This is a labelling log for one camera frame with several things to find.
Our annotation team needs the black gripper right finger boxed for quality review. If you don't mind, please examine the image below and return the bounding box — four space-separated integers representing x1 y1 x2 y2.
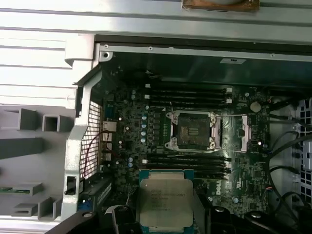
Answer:
194 192 289 234

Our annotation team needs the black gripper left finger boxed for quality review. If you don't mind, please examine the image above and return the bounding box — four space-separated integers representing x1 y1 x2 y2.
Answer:
48 205 141 234

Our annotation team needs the silver CPU green board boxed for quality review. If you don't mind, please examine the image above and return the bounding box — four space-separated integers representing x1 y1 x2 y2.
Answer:
136 168 195 232

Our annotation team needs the metal socket cover frame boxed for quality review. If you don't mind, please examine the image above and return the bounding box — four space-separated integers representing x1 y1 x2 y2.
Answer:
211 113 252 153

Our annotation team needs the CPU socket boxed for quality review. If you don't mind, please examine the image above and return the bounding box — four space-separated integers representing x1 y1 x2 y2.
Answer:
165 109 220 152

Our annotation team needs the black RAM slot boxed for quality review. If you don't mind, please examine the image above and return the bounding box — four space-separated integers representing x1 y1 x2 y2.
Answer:
146 164 232 174
147 153 232 163
150 89 226 98
150 99 226 109

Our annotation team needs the green motherboard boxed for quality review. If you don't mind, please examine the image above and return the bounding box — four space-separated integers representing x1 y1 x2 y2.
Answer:
101 65 273 234

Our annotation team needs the black silver PC case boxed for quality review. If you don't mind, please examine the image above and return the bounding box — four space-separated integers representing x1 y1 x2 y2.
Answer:
60 34 312 234

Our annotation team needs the silver rear port block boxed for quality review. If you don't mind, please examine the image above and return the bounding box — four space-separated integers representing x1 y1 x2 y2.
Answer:
102 121 118 134

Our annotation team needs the blue rear port connector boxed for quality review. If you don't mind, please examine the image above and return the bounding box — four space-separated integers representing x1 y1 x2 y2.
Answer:
105 106 116 122

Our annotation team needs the silver perforated drive cage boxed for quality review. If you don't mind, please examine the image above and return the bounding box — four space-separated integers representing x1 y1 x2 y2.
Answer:
296 97 312 193

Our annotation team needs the grey parts rack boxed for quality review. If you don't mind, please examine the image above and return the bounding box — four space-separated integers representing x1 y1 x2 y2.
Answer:
0 107 74 221

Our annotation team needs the green RAM stick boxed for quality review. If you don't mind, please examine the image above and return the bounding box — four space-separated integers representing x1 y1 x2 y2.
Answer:
0 186 20 195

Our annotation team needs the thin red wire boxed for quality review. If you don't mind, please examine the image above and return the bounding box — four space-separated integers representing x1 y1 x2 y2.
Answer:
81 130 113 181

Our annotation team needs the black wire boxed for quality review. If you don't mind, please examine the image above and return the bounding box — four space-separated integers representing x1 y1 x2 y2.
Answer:
268 165 302 195
277 134 312 156

